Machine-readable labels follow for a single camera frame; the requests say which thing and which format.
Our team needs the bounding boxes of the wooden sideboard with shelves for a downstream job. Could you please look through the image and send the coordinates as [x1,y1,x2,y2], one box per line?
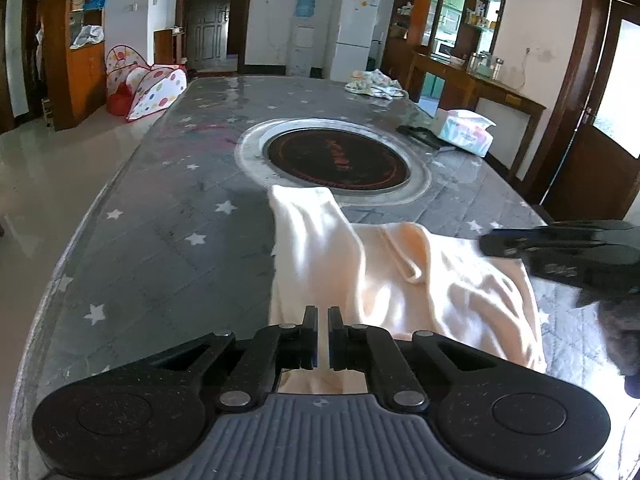
[381,0,544,183]

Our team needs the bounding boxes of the grey star quilted table cover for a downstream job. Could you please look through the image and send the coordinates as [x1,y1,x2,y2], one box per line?
[8,77,639,479]

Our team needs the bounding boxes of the crumpled patterned cloth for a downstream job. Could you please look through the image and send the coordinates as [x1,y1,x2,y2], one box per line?
[345,70,408,101]

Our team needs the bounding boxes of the black flat remote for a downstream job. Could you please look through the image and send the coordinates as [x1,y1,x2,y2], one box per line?
[396,125,457,152]

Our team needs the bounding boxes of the cream white garment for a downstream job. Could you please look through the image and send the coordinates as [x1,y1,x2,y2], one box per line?
[268,185,547,394]

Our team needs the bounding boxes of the polka dot play tent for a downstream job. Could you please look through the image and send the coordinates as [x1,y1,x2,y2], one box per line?
[105,44,188,122]

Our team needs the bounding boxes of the brown door with glass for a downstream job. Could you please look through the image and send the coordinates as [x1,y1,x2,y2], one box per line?
[523,0,639,222]

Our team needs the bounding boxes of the white refrigerator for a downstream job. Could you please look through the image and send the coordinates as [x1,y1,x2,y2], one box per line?
[323,0,380,82]

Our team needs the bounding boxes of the white water dispenser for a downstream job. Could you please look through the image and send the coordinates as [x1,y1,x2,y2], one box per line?
[286,0,316,77]

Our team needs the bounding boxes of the dark wooden entrance door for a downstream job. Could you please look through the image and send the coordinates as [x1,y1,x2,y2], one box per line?
[176,0,250,77]

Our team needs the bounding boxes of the wooden shelf cabinet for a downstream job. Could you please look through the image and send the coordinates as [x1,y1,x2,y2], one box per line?
[43,0,106,131]

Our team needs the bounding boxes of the round black induction cooktop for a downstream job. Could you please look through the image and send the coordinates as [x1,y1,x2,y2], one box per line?
[234,117,433,206]

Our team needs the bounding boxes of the pastel tissue pack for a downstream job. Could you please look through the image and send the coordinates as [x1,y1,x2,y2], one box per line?
[435,110,496,158]

